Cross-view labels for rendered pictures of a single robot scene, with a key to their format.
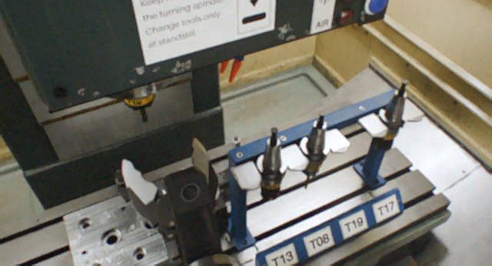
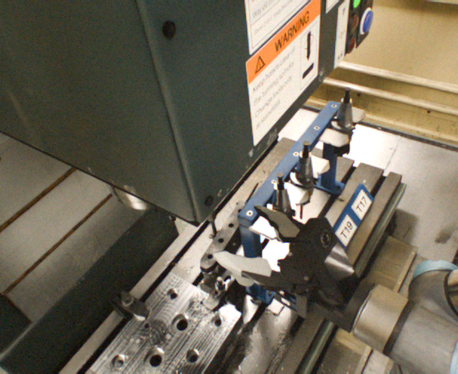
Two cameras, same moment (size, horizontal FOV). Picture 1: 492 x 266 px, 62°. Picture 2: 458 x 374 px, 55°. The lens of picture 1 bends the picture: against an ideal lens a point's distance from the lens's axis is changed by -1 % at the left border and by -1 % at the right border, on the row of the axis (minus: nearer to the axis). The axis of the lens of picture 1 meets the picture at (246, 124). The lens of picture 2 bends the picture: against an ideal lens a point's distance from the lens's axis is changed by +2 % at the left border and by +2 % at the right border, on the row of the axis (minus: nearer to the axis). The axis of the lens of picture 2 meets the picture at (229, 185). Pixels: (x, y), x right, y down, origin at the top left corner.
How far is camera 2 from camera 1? 0.28 m
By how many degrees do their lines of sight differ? 15
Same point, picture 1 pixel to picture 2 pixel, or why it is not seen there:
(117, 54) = (239, 145)
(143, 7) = (254, 93)
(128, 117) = (87, 240)
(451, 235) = (410, 203)
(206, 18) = (285, 84)
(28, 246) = not seen: outside the picture
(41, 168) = (13, 343)
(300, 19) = (329, 58)
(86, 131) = (51, 276)
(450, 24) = not seen: hidden behind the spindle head
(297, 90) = not seen: hidden behind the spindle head
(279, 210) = (277, 251)
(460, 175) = (390, 152)
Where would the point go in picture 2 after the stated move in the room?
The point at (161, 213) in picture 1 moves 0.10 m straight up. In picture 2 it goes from (291, 274) to (289, 228)
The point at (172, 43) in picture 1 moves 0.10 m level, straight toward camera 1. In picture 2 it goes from (268, 117) to (338, 158)
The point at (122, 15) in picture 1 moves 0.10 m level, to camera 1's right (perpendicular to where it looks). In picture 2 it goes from (243, 107) to (324, 71)
